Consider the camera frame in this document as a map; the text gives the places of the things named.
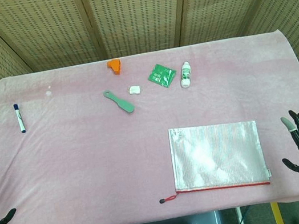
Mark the silver mesh zipper pouch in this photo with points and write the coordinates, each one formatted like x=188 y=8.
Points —
x=218 y=157

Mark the blue whiteboard marker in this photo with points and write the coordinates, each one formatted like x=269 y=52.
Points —
x=20 y=118

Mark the pink table cloth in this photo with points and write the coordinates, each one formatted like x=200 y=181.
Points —
x=60 y=162

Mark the white table leg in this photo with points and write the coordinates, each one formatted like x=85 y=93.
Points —
x=240 y=222

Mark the white bottle green label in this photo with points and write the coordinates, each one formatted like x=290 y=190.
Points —
x=185 y=75

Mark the green shoehorn tool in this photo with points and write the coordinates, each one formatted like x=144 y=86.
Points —
x=123 y=105

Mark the orange plastic block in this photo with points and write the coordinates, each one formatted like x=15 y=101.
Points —
x=114 y=66

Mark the white eraser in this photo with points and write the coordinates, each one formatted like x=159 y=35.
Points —
x=134 y=89

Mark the green sachet packet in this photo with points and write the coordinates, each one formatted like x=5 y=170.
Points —
x=161 y=75

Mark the bamboo folding screen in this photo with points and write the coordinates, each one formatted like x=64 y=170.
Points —
x=135 y=13

